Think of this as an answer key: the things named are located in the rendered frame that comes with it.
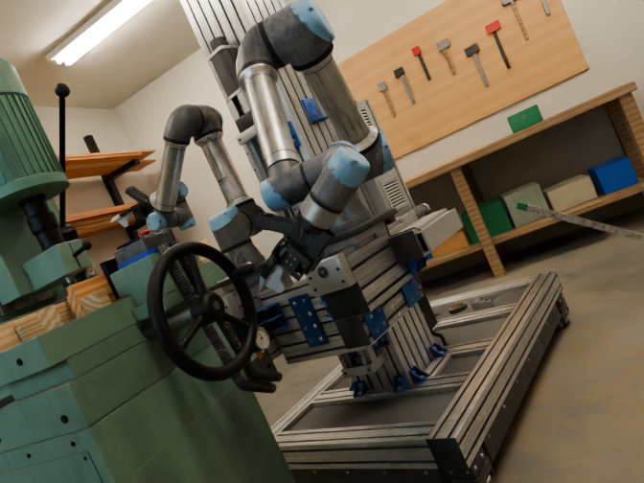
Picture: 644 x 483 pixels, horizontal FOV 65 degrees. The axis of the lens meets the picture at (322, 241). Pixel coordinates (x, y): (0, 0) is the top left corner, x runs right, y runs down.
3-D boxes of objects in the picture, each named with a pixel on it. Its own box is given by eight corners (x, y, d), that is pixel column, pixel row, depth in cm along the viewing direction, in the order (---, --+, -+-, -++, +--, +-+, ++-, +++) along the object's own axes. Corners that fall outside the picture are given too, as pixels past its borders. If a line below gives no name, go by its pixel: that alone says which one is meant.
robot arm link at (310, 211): (303, 193, 96) (320, 187, 103) (290, 212, 98) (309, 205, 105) (333, 218, 94) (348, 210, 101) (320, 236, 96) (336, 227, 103)
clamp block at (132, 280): (166, 294, 105) (148, 255, 104) (125, 312, 111) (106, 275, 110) (208, 274, 118) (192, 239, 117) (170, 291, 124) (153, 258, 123)
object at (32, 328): (28, 340, 103) (19, 323, 103) (22, 343, 104) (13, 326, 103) (205, 263, 156) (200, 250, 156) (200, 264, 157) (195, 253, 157)
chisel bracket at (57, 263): (71, 280, 111) (54, 244, 111) (35, 298, 118) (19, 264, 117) (98, 270, 118) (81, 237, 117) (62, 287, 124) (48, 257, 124)
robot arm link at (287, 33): (351, 172, 158) (258, 14, 123) (395, 151, 154) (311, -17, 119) (356, 195, 149) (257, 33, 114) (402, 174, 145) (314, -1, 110)
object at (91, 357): (76, 379, 92) (66, 358, 92) (14, 401, 102) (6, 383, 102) (207, 304, 128) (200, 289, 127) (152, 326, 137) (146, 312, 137)
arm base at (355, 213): (343, 228, 162) (331, 200, 162) (380, 213, 153) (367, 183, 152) (317, 241, 151) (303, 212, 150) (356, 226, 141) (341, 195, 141)
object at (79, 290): (84, 315, 107) (70, 285, 107) (80, 317, 108) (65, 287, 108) (159, 282, 128) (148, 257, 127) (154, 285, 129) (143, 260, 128)
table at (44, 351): (80, 355, 84) (65, 322, 84) (-12, 392, 98) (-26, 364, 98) (264, 260, 138) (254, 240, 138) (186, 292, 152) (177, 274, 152)
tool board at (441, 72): (588, 68, 346) (539, -56, 342) (341, 184, 429) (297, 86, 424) (588, 68, 350) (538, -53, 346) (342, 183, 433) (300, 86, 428)
